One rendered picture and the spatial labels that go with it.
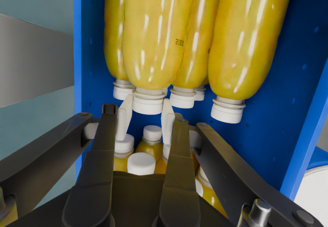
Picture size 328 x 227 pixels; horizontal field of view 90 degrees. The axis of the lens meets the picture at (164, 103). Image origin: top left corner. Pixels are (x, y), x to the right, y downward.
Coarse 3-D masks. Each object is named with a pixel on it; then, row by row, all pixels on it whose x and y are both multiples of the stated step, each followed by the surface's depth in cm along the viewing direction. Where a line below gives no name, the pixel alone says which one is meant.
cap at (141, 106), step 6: (138, 102) 19; (144, 102) 19; (150, 102) 19; (156, 102) 19; (162, 102) 20; (132, 108) 20; (138, 108) 19; (144, 108) 19; (150, 108) 19; (156, 108) 20; (162, 108) 21; (150, 114) 20
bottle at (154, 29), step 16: (128, 0) 16; (144, 0) 15; (160, 0) 15; (176, 0) 15; (128, 16) 16; (144, 16) 15; (160, 16) 15; (176, 16) 16; (128, 32) 16; (144, 32) 16; (160, 32) 16; (176, 32) 16; (128, 48) 17; (144, 48) 16; (160, 48) 16; (176, 48) 17; (128, 64) 17; (144, 64) 17; (160, 64) 17; (176, 64) 18; (144, 80) 18; (160, 80) 18; (144, 96) 19; (160, 96) 19
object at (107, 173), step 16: (112, 112) 14; (112, 128) 11; (96, 144) 9; (112, 144) 9; (96, 160) 7; (112, 160) 7; (80, 176) 6; (96, 176) 6; (112, 176) 6; (80, 192) 5; (96, 192) 5; (64, 208) 4; (80, 208) 4; (96, 208) 4; (64, 224) 4; (80, 224) 4; (96, 224) 4
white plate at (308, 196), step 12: (312, 168) 36; (324, 168) 35; (312, 180) 36; (324, 180) 36; (300, 192) 36; (312, 192) 37; (324, 192) 37; (300, 204) 37; (312, 204) 37; (324, 204) 38; (324, 216) 39
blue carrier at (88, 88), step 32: (96, 0) 21; (320, 0) 19; (96, 32) 22; (288, 32) 23; (320, 32) 18; (96, 64) 24; (288, 64) 23; (320, 64) 17; (96, 96) 25; (256, 96) 28; (288, 96) 22; (320, 96) 11; (128, 128) 35; (224, 128) 34; (256, 128) 28; (288, 128) 21; (320, 128) 12; (256, 160) 27; (288, 160) 19; (288, 192) 13
